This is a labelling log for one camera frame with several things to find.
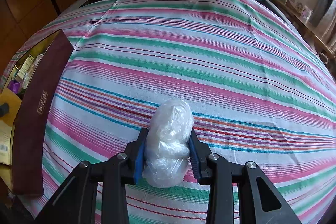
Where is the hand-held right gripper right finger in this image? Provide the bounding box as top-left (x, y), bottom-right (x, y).
top-left (188, 129), bottom-right (302, 224)

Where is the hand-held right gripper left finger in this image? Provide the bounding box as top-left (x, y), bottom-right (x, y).
top-left (34, 127), bottom-right (150, 224)

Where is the purple wrapper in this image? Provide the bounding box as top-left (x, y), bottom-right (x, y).
top-left (7, 80), bottom-right (21, 94)

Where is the gold tin box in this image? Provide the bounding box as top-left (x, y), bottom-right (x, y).
top-left (0, 29), bottom-right (74, 197)

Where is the cream cardboard box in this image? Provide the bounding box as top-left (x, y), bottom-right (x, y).
top-left (0, 123), bottom-right (13, 165)

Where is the green and white box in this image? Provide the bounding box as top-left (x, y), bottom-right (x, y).
top-left (17, 54), bottom-right (34, 80)

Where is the striped tablecloth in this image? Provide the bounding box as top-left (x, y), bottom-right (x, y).
top-left (5, 0), bottom-right (336, 224)

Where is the wooden wardrobe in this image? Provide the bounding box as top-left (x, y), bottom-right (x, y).
top-left (0, 0), bottom-right (87, 77)

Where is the wooden side desk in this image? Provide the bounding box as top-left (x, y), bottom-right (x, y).
top-left (268, 0), bottom-right (336, 59)

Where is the white cord loop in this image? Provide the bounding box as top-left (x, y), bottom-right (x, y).
top-left (316, 52), bottom-right (330, 64)

